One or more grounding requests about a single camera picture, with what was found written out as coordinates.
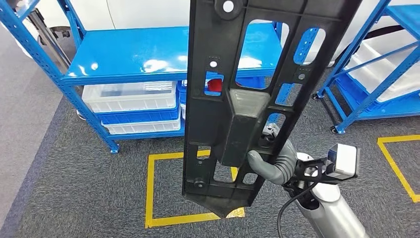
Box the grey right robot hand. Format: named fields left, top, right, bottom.
left=247, top=124, right=298, bottom=185

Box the black plastic plate frame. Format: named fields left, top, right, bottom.
left=182, top=0, right=364, bottom=219

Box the red plastic part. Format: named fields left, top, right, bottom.
left=208, top=78, right=223, bottom=94

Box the blue metal shelf rack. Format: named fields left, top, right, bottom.
left=0, top=0, right=287, bottom=155

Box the blue rack with casters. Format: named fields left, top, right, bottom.
left=312, top=0, right=420, bottom=135

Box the blue plastic bin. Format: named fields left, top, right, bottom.
left=336, top=73, right=420, bottom=115

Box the yellow floor tape square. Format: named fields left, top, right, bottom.
left=145, top=150, right=246, bottom=229

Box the white plastic bin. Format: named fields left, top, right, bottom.
left=345, top=29, right=420, bottom=103

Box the white car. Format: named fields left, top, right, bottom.
left=39, top=0, right=420, bottom=68

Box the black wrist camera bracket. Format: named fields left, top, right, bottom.
left=283, top=157, right=336, bottom=198

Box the black camera cable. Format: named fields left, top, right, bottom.
left=277, top=181, right=319, bottom=238

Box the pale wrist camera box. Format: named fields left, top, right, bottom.
left=327, top=143, right=361, bottom=180

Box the grey metal rail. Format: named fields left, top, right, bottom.
left=28, top=8, right=72, bottom=68

